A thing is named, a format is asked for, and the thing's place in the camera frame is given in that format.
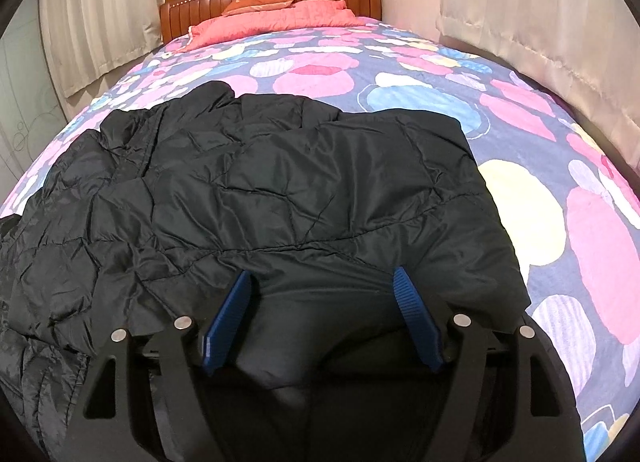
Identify wooden bed headboard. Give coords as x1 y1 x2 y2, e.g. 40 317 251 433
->
160 0 383 43

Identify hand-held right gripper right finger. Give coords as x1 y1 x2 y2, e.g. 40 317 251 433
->
392 266 586 462

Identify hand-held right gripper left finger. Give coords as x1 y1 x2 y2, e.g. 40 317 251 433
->
67 269 253 462

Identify cream curtain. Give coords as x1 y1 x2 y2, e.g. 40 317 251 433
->
435 0 640 168
37 0 163 98

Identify dotted colourful bed sheet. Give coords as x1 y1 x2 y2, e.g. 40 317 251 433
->
0 17 640 462

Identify orange embroidered pillow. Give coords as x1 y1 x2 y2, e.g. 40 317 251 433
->
220 0 296 17

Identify black quilted jacket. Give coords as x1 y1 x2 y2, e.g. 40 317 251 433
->
0 81 533 462

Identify pale wardrobe door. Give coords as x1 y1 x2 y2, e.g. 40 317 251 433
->
0 0 71 203

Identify red pillow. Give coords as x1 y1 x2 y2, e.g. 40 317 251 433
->
175 0 373 53

